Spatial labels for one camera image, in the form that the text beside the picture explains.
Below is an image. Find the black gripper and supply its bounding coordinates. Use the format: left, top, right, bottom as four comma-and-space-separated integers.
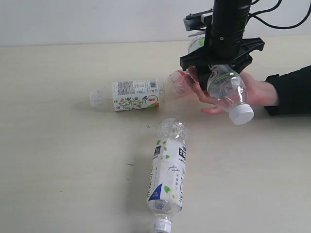
180, 37, 265, 90

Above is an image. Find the lime green label bottle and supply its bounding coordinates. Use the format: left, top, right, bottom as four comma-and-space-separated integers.
187, 33, 255, 126

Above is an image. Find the floral label tea bottle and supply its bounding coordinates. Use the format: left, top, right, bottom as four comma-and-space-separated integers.
90, 79, 164, 112

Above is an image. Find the white jasmine label bottle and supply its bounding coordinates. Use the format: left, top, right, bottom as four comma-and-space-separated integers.
146, 118, 188, 233

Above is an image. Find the forearm in black sleeve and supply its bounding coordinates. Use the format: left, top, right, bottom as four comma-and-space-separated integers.
264, 66, 311, 116

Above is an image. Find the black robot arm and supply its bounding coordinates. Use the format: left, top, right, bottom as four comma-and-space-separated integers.
180, 0, 264, 90

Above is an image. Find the pink peach label bottle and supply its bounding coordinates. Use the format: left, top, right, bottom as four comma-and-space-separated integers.
168, 70, 193, 99

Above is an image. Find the person's open bare hand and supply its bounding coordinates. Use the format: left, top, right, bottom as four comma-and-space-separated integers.
185, 67, 279, 107

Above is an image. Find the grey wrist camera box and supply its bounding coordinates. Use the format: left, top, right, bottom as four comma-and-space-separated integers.
183, 9, 213, 32

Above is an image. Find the black cable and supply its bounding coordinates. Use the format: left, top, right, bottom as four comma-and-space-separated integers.
247, 0, 311, 30

